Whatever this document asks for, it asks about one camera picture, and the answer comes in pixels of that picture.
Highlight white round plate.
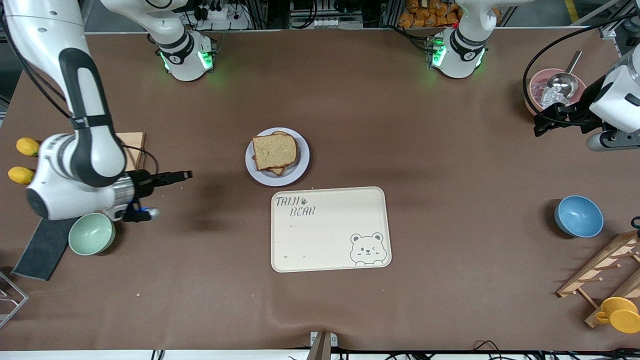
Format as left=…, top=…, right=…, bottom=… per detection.
left=245, top=127, right=311, bottom=187

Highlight dark grey cloth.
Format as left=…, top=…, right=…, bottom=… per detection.
left=11, top=216, right=81, bottom=281

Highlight white wire rack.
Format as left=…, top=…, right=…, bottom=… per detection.
left=0, top=271, right=30, bottom=329

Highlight metal scoop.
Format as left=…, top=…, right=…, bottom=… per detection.
left=542, top=50, right=583, bottom=105

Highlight blue bowl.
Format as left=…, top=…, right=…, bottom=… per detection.
left=554, top=195, right=604, bottom=239

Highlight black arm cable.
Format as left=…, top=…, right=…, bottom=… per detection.
left=522, top=12, right=640, bottom=126
left=0, top=10, right=159, bottom=176

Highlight wooden cutting board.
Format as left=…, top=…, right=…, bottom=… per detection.
left=116, top=132, right=148, bottom=173

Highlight grey metal camera bracket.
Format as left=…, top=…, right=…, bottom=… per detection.
left=306, top=331, right=339, bottom=360

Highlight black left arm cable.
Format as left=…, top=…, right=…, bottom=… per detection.
left=522, top=12, right=640, bottom=126

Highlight yellow cup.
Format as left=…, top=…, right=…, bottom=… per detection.
left=595, top=296, right=640, bottom=334

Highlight cream tray with bear print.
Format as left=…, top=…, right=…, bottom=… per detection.
left=270, top=186, right=392, bottom=273

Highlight brown bread slice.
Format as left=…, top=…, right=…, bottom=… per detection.
left=252, top=133, right=298, bottom=171

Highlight wooden peg rack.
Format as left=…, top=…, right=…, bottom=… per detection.
left=556, top=230, right=640, bottom=329

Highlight orange packaged buns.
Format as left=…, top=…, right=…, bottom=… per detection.
left=398, top=0, right=463, bottom=28

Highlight dark equipment chassis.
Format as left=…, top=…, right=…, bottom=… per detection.
left=290, top=0, right=364, bottom=29

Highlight toast slice under egg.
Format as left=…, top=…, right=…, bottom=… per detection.
left=252, top=130, right=300, bottom=177

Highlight white power strip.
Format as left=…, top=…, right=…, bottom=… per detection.
left=197, top=5, right=251, bottom=31

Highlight light green bowl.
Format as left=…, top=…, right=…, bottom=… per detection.
left=68, top=212, right=116, bottom=257

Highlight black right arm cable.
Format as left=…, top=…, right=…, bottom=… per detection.
left=0, top=10, right=159, bottom=176

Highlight pink bowl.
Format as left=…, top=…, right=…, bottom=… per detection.
left=524, top=68, right=587, bottom=117

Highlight yellow lemon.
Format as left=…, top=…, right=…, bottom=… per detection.
left=16, top=137, right=41, bottom=157
left=7, top=166, right=36, bottom=185

